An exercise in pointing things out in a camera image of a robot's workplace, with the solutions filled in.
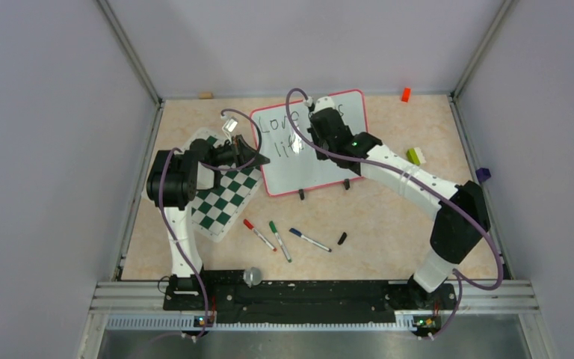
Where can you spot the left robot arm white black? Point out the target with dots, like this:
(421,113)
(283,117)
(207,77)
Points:
(202,189)

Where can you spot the green white toy brick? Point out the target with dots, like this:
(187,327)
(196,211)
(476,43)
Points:
(416,156)

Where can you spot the green whiteboard marker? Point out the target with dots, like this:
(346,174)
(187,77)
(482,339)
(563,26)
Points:
(280,241)

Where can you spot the clear round knob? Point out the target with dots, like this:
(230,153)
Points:
(252,276)

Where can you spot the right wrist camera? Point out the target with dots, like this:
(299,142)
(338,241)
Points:
(319,104)

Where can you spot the green white chessboard mat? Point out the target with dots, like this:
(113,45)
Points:
(214,212)

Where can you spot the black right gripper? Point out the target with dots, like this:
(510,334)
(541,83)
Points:
(314,134)

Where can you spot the black marker cap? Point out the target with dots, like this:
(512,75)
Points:
(342,238)

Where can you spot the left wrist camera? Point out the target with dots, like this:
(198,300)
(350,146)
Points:
(229,125)

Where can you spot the red whiteboard marker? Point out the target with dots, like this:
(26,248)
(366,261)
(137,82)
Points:
(251,227)

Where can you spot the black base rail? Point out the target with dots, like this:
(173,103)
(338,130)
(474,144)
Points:
(225,294)

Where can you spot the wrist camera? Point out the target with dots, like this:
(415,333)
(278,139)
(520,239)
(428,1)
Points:
(229,125)
(319,104)

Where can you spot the wine cork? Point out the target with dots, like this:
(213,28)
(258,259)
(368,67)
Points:
(205,95)

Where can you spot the orange toy block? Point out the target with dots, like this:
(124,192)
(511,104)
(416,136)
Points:
(405,97)

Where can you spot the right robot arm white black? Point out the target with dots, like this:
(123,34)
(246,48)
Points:
(459,212)

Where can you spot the pink framed whiteboard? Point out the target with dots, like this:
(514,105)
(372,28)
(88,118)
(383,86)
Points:
(293,164)

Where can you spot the blue whiteboard marker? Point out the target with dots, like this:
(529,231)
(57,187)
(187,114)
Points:
(310,240)

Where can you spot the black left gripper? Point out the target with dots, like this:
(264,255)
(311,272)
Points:
(243,154)

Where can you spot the purple toy block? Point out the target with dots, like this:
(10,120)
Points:
(483,174)

